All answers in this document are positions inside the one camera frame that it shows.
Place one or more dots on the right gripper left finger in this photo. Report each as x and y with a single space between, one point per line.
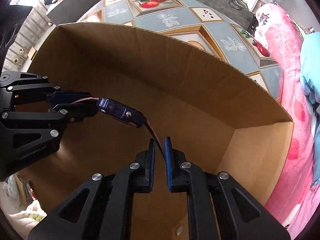
101 208

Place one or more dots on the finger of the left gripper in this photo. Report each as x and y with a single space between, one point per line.
19 88
57 118

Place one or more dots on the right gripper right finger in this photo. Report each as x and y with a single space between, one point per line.
218 206

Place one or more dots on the black wrist watch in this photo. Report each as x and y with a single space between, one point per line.
125 114

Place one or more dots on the white fluffy towel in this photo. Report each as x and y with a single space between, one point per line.
21 216

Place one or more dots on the metal window railing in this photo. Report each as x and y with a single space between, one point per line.
31 32

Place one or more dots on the pink floral quilt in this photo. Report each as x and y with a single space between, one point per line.
294 198

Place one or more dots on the brown cardboard box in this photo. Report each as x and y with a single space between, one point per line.
217 116

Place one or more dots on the grey cabinet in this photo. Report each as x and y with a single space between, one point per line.
69 11

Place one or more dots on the blue quilt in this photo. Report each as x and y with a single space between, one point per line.
309 60

